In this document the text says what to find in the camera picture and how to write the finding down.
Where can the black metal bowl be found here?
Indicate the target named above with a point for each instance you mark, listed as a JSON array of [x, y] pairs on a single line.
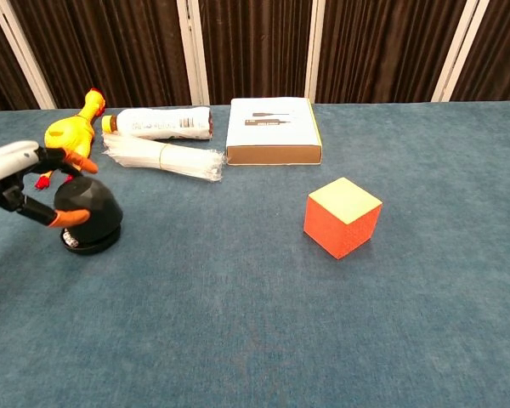
[[100, 200]]

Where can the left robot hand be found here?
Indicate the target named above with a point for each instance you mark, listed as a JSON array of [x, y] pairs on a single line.
[[8, 163]]

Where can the white frame post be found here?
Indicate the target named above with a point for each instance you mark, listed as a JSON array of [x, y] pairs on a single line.
[[455, 51], [25, 64], [193, 55], [315, 51]]

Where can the yellow rubber chicken toy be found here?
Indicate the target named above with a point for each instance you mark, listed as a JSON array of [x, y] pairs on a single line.
[[72, 132]]

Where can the black round bowl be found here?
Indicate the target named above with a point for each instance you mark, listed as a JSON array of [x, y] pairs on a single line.
[[98, 249]]

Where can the white cardboard box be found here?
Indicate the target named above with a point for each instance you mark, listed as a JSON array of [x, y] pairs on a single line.
[[272, 127]]

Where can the blue felt table cover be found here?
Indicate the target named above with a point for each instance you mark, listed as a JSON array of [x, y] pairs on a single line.
[[238, 331]]

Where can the orange yellow foam cube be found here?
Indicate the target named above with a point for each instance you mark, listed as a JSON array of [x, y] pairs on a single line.
[[340, 225]]

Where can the dark brown curtain panel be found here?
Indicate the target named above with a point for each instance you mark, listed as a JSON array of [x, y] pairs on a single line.
[[0, 64], [382, 51], [255, 51], [110, 51], [501, 51]]

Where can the white dice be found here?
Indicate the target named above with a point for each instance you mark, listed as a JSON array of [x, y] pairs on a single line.
[[70, 239]]

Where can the white bottle orange cap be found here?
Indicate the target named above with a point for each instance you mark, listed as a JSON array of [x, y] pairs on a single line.
[[161, 123]]

